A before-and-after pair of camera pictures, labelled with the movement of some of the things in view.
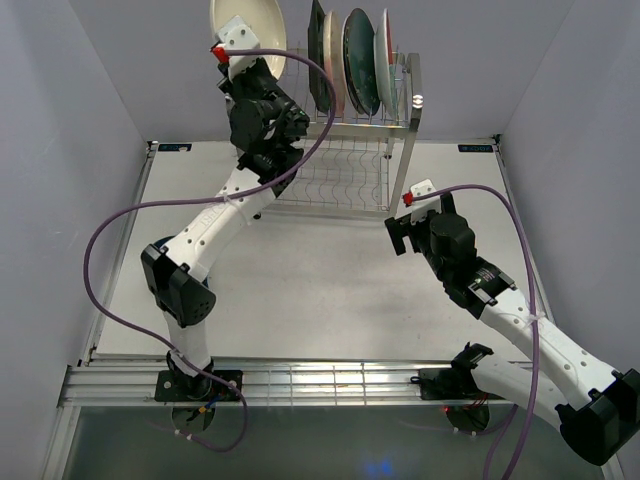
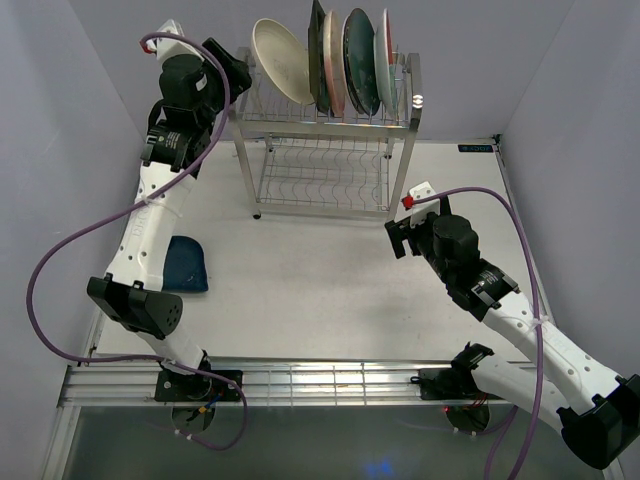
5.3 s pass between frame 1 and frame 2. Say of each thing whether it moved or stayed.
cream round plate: moved
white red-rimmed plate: stayed
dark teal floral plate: stayed
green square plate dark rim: stayed
